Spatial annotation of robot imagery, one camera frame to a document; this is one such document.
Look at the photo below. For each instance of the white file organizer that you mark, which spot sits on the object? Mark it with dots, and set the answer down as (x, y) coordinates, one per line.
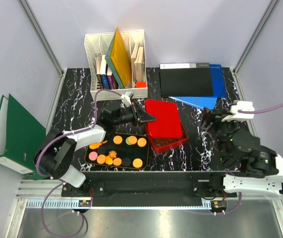
(103, 84)

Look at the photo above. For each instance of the black folder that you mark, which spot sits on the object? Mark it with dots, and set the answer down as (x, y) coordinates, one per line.
(186, 80)

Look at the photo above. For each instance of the yellow teal book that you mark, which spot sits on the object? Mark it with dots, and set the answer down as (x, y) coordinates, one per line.
(118, 61)

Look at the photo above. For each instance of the pink sandwich cookie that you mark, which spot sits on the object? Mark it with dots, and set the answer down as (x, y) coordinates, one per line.
(93, 156)

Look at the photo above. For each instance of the corner round biscuit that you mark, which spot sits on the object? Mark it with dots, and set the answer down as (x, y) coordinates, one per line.
(137, 163)

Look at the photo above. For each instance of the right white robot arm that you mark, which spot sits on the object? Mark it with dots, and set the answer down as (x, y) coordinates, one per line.
(231, 182)

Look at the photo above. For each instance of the black cookie tray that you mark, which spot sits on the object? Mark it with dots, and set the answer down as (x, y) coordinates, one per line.
(123, 151)

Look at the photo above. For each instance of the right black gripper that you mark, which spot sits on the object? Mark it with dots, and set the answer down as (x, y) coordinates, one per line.
(234, 123)

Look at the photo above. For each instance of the red tin box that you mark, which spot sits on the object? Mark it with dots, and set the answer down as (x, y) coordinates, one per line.
(163, 144)

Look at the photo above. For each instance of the plain round orange cookie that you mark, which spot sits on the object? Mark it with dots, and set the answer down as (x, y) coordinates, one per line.
(117, 161)

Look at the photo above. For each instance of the round biscuit behind green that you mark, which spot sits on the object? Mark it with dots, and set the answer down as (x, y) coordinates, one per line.
(117, 139)

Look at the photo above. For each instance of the green ring binder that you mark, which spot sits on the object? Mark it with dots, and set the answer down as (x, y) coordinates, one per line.
(21, 134)

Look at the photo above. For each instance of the fish shaped cookie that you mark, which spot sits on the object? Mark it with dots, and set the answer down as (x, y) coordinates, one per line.
(94, 146)

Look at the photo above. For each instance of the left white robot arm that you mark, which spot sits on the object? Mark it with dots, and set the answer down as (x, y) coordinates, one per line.
(55, 155)

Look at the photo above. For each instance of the light blue folder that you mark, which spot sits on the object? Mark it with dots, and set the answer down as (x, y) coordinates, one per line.
(198, 102)

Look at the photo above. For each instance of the far right round biscuit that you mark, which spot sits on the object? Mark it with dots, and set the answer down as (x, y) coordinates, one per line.
(141, 142)

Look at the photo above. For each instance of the swirl meringue cookie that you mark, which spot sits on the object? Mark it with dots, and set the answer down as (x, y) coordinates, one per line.
(113, 154)

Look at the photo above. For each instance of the black sandwich cookie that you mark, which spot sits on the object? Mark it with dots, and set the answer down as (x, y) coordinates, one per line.
(101, 150)
(126, 162)

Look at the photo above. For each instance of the orange small box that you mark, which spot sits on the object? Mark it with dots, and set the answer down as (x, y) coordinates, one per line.
(141, 84)

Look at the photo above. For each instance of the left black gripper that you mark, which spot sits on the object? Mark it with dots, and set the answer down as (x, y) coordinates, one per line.
(141, 116)

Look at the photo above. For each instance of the small fish cookie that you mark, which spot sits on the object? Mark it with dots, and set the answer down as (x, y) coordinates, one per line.
(109, 160)

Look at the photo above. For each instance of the lower round biscuit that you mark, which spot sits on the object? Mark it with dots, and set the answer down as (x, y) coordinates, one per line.
(101, 159)

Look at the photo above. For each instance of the red tin lid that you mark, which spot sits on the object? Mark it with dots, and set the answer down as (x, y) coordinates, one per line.
(167, 123)

